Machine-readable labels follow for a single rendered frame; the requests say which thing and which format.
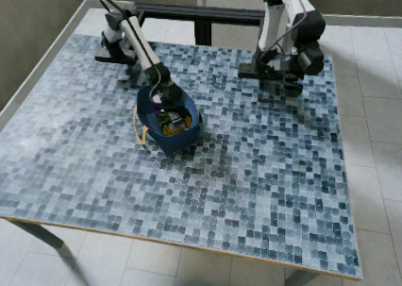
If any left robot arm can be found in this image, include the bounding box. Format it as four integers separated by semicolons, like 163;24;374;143
239;0;326;77

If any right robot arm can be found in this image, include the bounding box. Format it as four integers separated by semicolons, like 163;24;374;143
94;5;187;126

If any green drink can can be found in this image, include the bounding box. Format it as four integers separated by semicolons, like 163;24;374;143
164;117;171;126

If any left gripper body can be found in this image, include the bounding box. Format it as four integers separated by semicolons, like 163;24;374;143
284;57;305;98

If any yellow striped drink can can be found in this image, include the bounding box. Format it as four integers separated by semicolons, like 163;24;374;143
168;122;185;136

